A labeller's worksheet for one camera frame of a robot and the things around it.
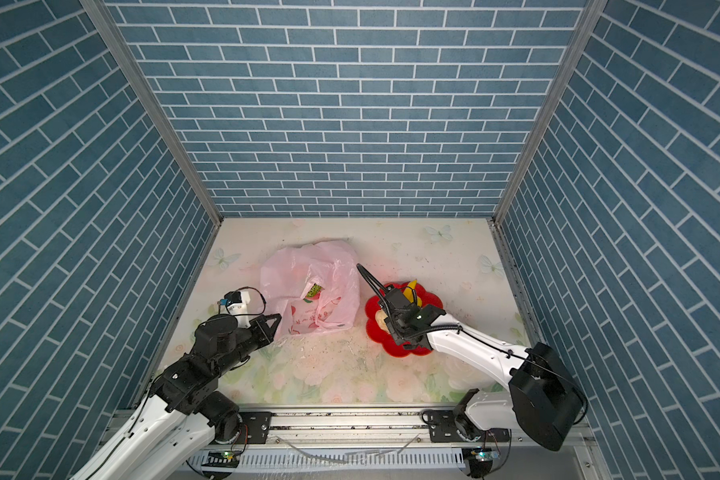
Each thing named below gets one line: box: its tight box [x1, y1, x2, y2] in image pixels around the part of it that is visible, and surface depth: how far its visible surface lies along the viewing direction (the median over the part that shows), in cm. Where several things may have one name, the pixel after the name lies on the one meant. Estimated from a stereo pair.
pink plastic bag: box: [260, 240, 361, 335], surface depth 92 cm
